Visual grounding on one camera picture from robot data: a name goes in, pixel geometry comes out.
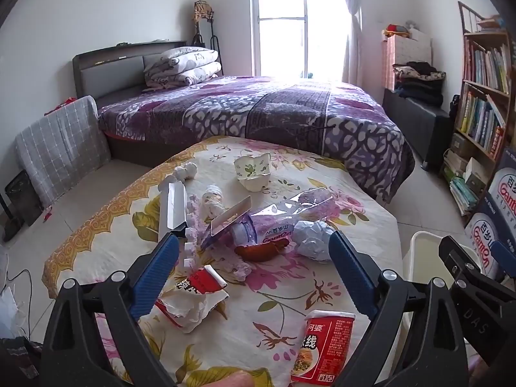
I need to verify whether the grey box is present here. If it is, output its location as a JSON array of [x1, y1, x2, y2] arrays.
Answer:
[[451, 134, 469, 159]]

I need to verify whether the light curtain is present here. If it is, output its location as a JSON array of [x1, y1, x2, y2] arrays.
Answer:
[[336, 0, 363, 85]]

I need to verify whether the red cloth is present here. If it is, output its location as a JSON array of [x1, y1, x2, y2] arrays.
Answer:
[[44, 97, 78, 115]]

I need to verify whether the folded patterned quilt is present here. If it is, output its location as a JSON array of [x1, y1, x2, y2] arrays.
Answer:
[[144, 47, 222, 89]]

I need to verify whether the white crumpled tissue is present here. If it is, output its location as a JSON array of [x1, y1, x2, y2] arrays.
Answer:
[[174, 162, 198, 181]]

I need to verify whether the coat rack with plaid scarf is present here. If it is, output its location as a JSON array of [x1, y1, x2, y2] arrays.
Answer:
[[191, 1, 224, 76]]

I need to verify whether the clear plastic bottle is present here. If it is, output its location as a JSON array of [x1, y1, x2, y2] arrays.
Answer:
[[230, 189, 335, 248]]

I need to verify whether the crumpled green print paper cup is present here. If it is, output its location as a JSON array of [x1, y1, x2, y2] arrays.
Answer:
[[234, 152, 273, 192]]

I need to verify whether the pink drawer cabinet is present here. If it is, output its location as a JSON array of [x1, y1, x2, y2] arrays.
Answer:
[[381, 30, 432, 89]]

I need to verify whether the crumpled paper ball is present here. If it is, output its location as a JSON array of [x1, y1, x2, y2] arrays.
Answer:
[[291, 221, 337, 263]]

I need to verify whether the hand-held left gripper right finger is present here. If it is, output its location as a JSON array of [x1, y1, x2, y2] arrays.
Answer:
[[328, 230, 470, 387]]

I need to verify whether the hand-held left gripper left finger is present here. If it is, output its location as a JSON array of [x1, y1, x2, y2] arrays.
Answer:
[[40, 232, 180, 387]]

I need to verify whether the red sausage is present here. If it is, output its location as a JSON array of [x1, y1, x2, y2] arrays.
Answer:
[[234, 239, 291, 262]]

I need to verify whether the torn red snack wrapper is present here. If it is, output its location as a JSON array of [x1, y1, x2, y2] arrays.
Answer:
[[155, 265, 230, 334]]

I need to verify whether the white foam strip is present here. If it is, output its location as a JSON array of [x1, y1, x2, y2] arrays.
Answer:
[[179, 226, 198, 277]]

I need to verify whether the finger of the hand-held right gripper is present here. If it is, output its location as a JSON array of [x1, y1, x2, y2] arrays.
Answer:
[[439, 236, 490, 281], [491, 240, 516, 280]]

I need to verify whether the pile of dark clothes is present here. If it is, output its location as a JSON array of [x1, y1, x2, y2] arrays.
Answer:
[[393, 61, 446, 107]]

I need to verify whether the dark bed headboard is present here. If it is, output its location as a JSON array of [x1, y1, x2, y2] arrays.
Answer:
[[73, 40, 188, 107]]

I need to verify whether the black cable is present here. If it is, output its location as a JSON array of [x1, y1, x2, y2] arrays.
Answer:
[[0, 268, 34, 331]]

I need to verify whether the beige storage box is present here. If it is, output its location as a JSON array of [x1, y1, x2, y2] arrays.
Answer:
[[464, 158, 490, 196]]

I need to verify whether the dark storage bench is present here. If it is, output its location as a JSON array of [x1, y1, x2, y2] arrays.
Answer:
[[383, 89, 452, 170]]

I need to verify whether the dark cloth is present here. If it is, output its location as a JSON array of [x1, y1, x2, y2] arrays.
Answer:
[[0, 336, 42, 387]]

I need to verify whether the window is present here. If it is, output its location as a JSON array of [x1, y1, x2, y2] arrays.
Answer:
[[249, 0, 351, 81]]

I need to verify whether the long white cardboard box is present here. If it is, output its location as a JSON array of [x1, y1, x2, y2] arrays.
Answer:
[[157, 181, 189, 246]]

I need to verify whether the row of thick books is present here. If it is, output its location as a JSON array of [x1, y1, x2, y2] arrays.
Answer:
[[457, 91, 506, 158]]

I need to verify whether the person's left hand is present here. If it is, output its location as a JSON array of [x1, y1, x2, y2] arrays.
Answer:
[[200, 372, 255, 387]]

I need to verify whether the row of thin books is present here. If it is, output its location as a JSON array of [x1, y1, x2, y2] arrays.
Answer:
[[463, 40, 512, 93]]

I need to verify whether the bed with purple quilt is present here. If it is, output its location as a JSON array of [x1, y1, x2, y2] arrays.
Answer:
[[98, 76, 416, 204]]

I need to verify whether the stack of books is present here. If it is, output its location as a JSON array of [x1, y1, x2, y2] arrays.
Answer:
[[443, 149, 488, 215]]

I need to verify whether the dark flat board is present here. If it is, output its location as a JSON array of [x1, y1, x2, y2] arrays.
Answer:
[[4, 169, 43, 243]]

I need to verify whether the white plastic bag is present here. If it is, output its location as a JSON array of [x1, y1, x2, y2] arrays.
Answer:
[[0, 286, 25, 339]]

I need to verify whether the blue water carton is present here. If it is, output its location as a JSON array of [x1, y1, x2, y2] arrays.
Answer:
[[463, 193, 516, 279], [488, 147, 516, 230]]

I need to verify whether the white plastic bin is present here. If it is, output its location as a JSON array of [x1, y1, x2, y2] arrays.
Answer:
[[401, 231, 490, 372]]

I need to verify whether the wooden bookshelf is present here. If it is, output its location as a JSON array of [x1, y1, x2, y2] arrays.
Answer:
[[451, 1, 516, 166]]

